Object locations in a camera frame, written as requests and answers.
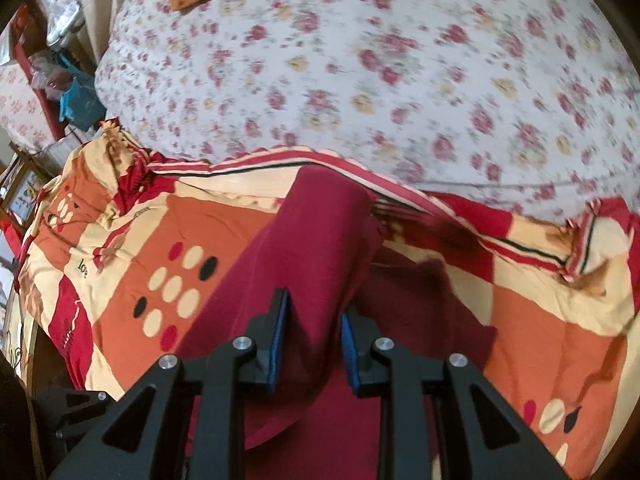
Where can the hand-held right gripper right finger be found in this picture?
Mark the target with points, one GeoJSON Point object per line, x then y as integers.
{"type": "Point", "coordinates": [350, 355]}

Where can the dark red garment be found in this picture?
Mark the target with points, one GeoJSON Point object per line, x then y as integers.
{"type": "Point", "coordinates": [320, 240]}

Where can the red wooden chair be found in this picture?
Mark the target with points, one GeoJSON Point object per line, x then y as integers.
{"type": "Point", "coordinates": [37, 85]}

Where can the blue bag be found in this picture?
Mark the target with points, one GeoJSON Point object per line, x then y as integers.
{"type": "Point", "coordinates": [80, 95]}

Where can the floral bed sheet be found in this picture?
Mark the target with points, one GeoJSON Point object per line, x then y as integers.
{"type": "Point", "coordinates": [380, 70]}

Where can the wooden table with line pattern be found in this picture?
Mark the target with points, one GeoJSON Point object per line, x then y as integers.
{"type": "Point", "coordinates": [15, 340]}

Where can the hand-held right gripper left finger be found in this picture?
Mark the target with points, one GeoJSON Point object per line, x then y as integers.
{"type": "Point", "coordinates": [280, 340]}

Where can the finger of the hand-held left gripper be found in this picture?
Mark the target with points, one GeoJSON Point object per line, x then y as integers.
{"type": "Point", "coordinates": [75, 417]}

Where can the white plastic bag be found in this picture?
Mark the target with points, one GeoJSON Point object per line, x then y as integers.
{"type": "Point", "coordinates": [64, 20]}

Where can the beige curtain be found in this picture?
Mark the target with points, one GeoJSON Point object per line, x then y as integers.
{"type": "Point", "coordinates": [95, 5]}

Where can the wooden framed picture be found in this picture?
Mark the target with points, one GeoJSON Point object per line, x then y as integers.
{"type": "Point", "coordinates": [17, 190]}

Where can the red orange patterned blanket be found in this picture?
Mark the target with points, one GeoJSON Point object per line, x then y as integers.
{"type": "Point", "coordinates": [130, 230]}

